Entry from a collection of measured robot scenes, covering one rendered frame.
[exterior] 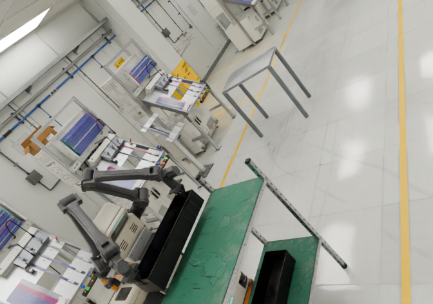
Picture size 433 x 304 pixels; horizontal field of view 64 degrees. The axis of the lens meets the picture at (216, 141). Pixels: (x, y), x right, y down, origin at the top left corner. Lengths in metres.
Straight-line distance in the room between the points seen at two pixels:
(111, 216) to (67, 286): 1.61
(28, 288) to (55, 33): 4.38
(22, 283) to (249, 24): 6.28
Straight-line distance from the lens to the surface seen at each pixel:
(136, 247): 2.26
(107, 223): 2.16
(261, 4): 9.25
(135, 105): 5.24
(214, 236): 1.96
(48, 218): 5.66
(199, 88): 5.27
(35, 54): 6.44
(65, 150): 4.31
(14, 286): 3.85
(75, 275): 3.71
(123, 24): 7.10
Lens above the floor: 2.00
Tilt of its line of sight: 22 degrees down
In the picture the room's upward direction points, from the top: 43 degrees counter-clockwise
